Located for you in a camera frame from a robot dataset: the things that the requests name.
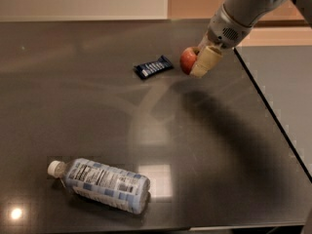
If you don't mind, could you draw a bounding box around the clear plastic water bottle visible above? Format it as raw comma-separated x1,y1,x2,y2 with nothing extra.
47,158,150,215

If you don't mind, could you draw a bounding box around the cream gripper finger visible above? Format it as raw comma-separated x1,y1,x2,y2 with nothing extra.
190,46,222,78
197,33,212,52

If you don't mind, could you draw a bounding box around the red apple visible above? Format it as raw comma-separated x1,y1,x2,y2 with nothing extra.
179,47,200,75

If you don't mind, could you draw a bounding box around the blue rxbar blueberry wrapper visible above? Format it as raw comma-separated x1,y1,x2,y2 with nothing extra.
134,56,174,79

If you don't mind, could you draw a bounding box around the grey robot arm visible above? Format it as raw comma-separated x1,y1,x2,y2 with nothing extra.
187,0,312,78

